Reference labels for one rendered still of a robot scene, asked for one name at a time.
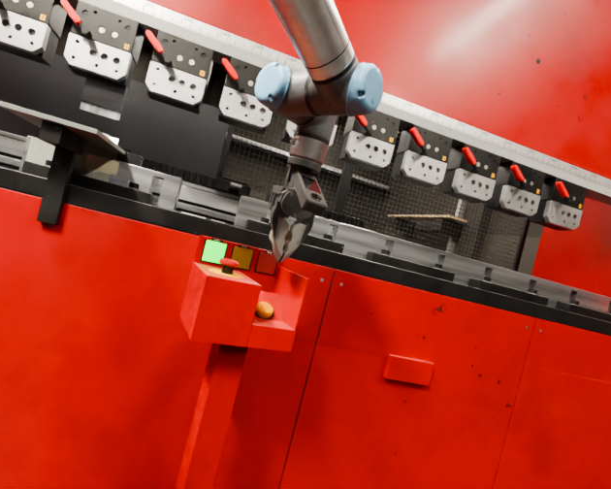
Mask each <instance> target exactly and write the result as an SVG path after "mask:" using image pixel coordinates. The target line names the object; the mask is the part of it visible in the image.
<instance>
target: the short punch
mask: <svg viewBox="0 0 611 489"><path fill-rule="evenodd" d="M127 91H128V88H127V86H125V85H122V84H119V83H116V82H113V81H108V80H105V79H102V78H98V77H95V76H92V75H89V74H87V76H86V79H85V83H84V87H83V91H82V95H81V98H80V100H81V104H80V109H81V110H85V111H88V112H91V113H94V114H99V115H102V116H106V117H109V118H112V119H116V120H119V118H120V115H121V114H122V111H123V107H124V103H125V99H126V95H127Z"/></svg>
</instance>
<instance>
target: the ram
mask: <svg viewBox="0 0 611 489"><path fill-rule="evenodd" d="M80 1H81V2H84V3H87V4H89V5H92V6H95V7H98V8H100V9H103V10H106V11H108V12H111V13H114V14H116V15H119V16H124V17H126V18H129V19H132V20H134V21H136V22H138V23H139V24H140V26H141V28H142V31H143V34H144V36H145V37H146V34H145V32H146V30H150V31H151V32H152V34H153V35H154V36H155V38H156V39H157V35H158V31H159V30H160V31H163V32H166V33H169V34H171V35H174V36H177V37H179V38H181V39H184V40H187V41H189V42H192V43H195V44H197V45H200V46H203V47H205V48H208V49H213V51H214V53H213V62H216V63H219V64H222V63H221V60H222V58H226V59H228V61H229V62H231V58H232V57H234V58H237V59H239V60H241V61H244V62H247V63H249V64H252V65H255V66H258V67H260V68H264V67H265V66H267V65H268V64H270V63H273V62H274V61H271V60H270V59H267V58H264V57H262V56H259V55H256V54H254V53H251V52H248V51H246V50H243V49H239V48H236V47H233V46H231V45H228V44H225V43H223V42H220V41H218V40H215V39H213V38H211V37H208V36H205V35H203V34H200V33H197V32H195V31H192V30H189V29H187V28H184V27H181V26H179V25H176V24H173V23H171V22H168V21H167V20H164V19H161V18H159V17H156V16H152V15H149V14H146V13H144V12H141V11H138V10H136V9H133V8H130V7H128V6H125V5H122V4H120V3H117V2H115V1H113V0H80ZM146 1H148V2H151V3H153V4H156V5H159V6H161V7H164V8H166V9H169V10H172V11H174V12H177V13H179V14H182V15H185V16H189V17H191V18H194V19H196V20H199V21H201V22H203V23H206V24H208V25H211V26H214V27H216V28H219V29H221V30H224V31H227V32H229V33H232V34H234V35H237V36H240V37H242V38H245V39H246V40H249V41H252V42H254V43H257V44H259V45H262V46H265V47H267V48H270V49H274V50H276V51H279V52H282V53H284V54H287V55H289V56H292V57H295V58H297V59H300V60H301V58H300V57H299V56H298V54H297V52H296V50H295V48H294V46H293V44H292V43H291V41H290V39H289V37H288V35H287V33H286V32H285V30H284V28H283V26H282V24H281V22H280V20H279V19H278V17H277V15H276V13H275V11H274V9H273V7H272V5H271V3H270V1H269V0H146ZM334 3H335V5H336V8H337V10H338V14H339V16H340V19H341V21H342V24H343V26H344V29H345V31H346V33H347V36H348V38H349V41H350V43H351V46H352V48H353V50H354V52H355V55H356V57H357V60H358V62H359V63H362V62H366V63H372V64H374V65H375V66H376V67H377V68H378V69H379V71H380V73H381V76H382V79H383V92H385V93H388V94H390V95H393V96H395V97H398V98H401V99H403V100H405V101H407V102H410V103H413V104H415V105H418V106H420V107H423V108H425V109H428V110H431V111H433V112H436V113H438V114H443V115H445V116H448V117H450V118H453V119H456V120H458V121H460V122H462V123H465V124H468V125H470V126H473V127H475V128H478V129H481V130H483V131H486V132H488V133H491V134H494V135H496V136H499V137H501V138H504V139H505V140H508V141H511V142H513V143H516V144H518V145H521V146H524V147H528V148H530V149H533V150H536V151H538V152H541V153H543V154H546V155H549V156H551V157H554V158H556V159H559V160H561V161H563V162H566V163H568V164H571V165H574V166H576V167H579V168H581V169H584V170H586V171H589V172H592V173H594V174H597V175H599V176H602V177H605V178H607V179H611V0H334ZM376 111H379V112H382V113H384V114H388V115H390V116H393V117H396V118H399V119H400V120H401V122H400V126H399V129H401V130H404V129H406V128H408V127H410V126H412V125H414V124H415V125H418V126H420V127H423V128H426V129H428V130H431V131H434V132H436V133H438V134H441V135H444V136H446V137H449V138H452V139H453V141H452V145H451V147H457V146H460V145H463V144H468V145H471V146H473V147H478V148H480V149H483V150H486V151H489V152H490V153H493V154H496V155H498V156H501V159H500V162H499V164H500V163H505V162H510V161H515V162H517V163H520V164H523V165H525V166H528V167H531V168H534V169H535V170H538V171H541V172H543V173H546V176H545V178H546V179H550V178H560V179H564V180H567V181H569V182H572V183H575V184H578V185H580V186H583V187H586V188H588V190H587V194H586V197H589V198H592V199H595V200H597V201H599V202H602V203H605V204H607V205H610V206H611V188H608V187H606V186H603V185H600V184H598V183H595V182H592V181H590V180H587V179H583V178H580V177H577V176H575V175H572V174H571V173H568V172H565V171H563V170H560V169H557V168H555V167H552V166H549V165H547V164H544V163H541V162H539V161H536V160H533V159H531V158H528V157H526V156H524V155H521V154H519V153H516V152H513V151H511V150H508V149H505V148H503V147H498V146H496V145H493V144H490V143H488V142H485V141H482V140H480V139H477V138H474V137H472V136H470V135H468V134H465V133H462V132H460V131H457V130H454V129H452V128H449V127H446V126H444V125H441V124H438V123H436V122H433V121H430V120H428V119H425V118H423V117H421V116H418V115H416V114H411V113H409V112H406V111H403V110H401V109H398V108H395V107H393V106H390V105H387V104H385V103H382V102H380V103H379V104H378V107H377V109H376Z"/></svg>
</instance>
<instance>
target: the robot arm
mask: <svg viewBox="0 0 611 489"><path fill-rule="evenodd" d="M269 1H270V3H271V5H272V7H273V9H274V11H275V13H276V15H277V17H278V19H279V20H280V22H281V24H282V26H283V28H284V30H285V32H286V33H287V35H288V37H289V39H290V41H291V43H292V44H293V46H294V48H295V50H296V52H297V54H298V56H299V57H300V58H301V60H302V62H303V64H304V66H305V68H306V70H305V71H298V72H293V71H291V70H290V69H289V68H288V67H287V66H283V65H282V64H280V63H278V62H273V63H270V64H268V65H267V66H265V67H264V68H263V69H262V71H261V72H260V73H259V75H258V77H257V80H256V83H255V96H256V98H257V100H258V101H259V102H260V103H261V104H262V105H264V106H265V107H267V108H268V109H269V110H270V111H271V112H275V113H277V114H279V115H281V116H282V117H284V118H286V119H288V120H289V121H291V122H293V123H295V124H297V126H296V129H295V133H294V138H293V140H290V144H291V147H290V151H289V155H290V156H289V157H288V161H287V168H288V172H287V175H286V179H285V182H284V183H283V184H284V185H283V184H282V185H281V186H277V185H274V186H273V190H272V194H271V197H270V201H269V204H268V207H267V209H270V210H271V225H272V230H271V232H270V240H271V242H272V244H273V255H274V257H275V260H276V261H277V262H283V261H284V260H285V259H287V258H288V257H289V256H290V255H291V254H292V253H293V252H294V251H295V250H296V248H297V247H298V246H299V245H300V244H301V243H302V242H303V240H304V239H305V238H306V236H307V235H308V233H309V232H310V230H311V228H312V225H313V221H314V216H315V215H316V214H318V215H323V213H324V212H325V210H326V209H327V208H328V206H327V204H326V201H325V199H324V197H323V194H322V192H321V189H320V187H319V185H318V182H317V180H316V177H314V176H311V172H313V173H317V174H319V173H320V171H321V166H322V165H324V161H325V158H326V155H327V151H328V148H329V143H330V140H331V137H332V134H333V131H334V127H335V124H336V121H337V117H338V116H339V115H348V116H353V115H364V114H371V113H373V112H374V111H375V110H376V109H377V107H378V104H379V103H380V101H381V98H382V94H383V79H382V76H381V73H380V71H379V69H378V68H377V67H376V66H375V65H374V64H372V63H366V62H362V63H359V62H358V60H357V57H356V55H355V52H354V50H353V48H352V46H351V43H350V41H349V38H348V36H347V33H346V31H345V29H344V26H343V24H342V21H341V19H340V16H339V14H338V10H337V8H336V5H335V3H334V0H269ZM272 197H273V198H272ZM289 216H291V217H294V218H297V220H296V221H295V222H294V224H292V225H291V227H290V225H289V223H288V222H287V221H286V220H285V219H284V218H285V217H286V218H288V217H289ZM289 227H290V230H289ZM288 231H289V233H287V232H288ZM286 233H287V234H286ZM285 235H286V236H285ZM284 238H285V239H284ZM284 244H285V248H284V250H282V249H283V246H284Z"/></svg>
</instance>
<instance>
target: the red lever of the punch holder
mask: <svg viewBox="0 0 611 489"><path fill-rule="evenodd" d="M60 2H61V5H62V6H63V8H64V9H65V10H66V12H67V13H68V15H69V16H70V17H71V19H72V20H73V22H74V23H75V24H76V25H77V26H79V27H80V28H81V33H82V34H83V36H84V37H85V38H86V39H88V40H92V34H91V33H90V31H89V30H88V28H87V27H84V26H83V23H82V21H81V19H80V17H79V16H78V14H77V13H76V12H75V10H74V9H73V8H72V6H71V5H70V4H69V2H68V1H67V0H61V1H60Z"/></svg>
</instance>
